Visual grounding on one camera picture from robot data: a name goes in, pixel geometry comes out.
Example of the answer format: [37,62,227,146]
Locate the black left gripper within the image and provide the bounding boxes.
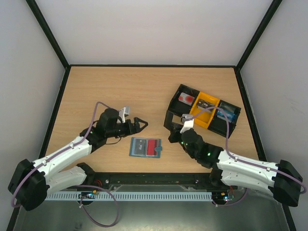
[106,117,148,138]

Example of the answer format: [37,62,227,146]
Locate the black vip card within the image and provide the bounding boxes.
[133,138,146,156]

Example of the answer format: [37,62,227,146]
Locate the teal leather card holder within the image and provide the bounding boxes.
[129,137,162,158]

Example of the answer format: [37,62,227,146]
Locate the red black stripe card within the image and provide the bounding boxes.
[147,139,158,156]

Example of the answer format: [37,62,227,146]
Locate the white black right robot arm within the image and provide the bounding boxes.
[166,121,303,207]

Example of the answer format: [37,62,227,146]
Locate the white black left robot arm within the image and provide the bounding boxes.
[8,108,148,211]

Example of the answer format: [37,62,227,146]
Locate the white card red circles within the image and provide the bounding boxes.
[178,92,195,105]

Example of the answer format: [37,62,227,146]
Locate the dark card in yellow bin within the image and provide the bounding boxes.
[196,99,215,110]

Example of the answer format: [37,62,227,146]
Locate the black bin with blue cards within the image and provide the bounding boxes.
[208,100,241,138]

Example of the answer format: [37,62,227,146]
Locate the blue cards stack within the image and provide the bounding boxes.
[219,103,236,123]

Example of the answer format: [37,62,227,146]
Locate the black plastic bin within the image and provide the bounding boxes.
[164,84,200,131]

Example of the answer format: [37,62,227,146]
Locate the yellow plastic bin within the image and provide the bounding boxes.
[190,92,220,129]

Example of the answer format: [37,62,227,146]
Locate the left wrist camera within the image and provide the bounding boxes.
[119,106,130,123]

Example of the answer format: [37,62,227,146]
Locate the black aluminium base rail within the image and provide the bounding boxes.
[81,171,281,191]

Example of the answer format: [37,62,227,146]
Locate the white slotted cable duct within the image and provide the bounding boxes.
[46,191,212,202]

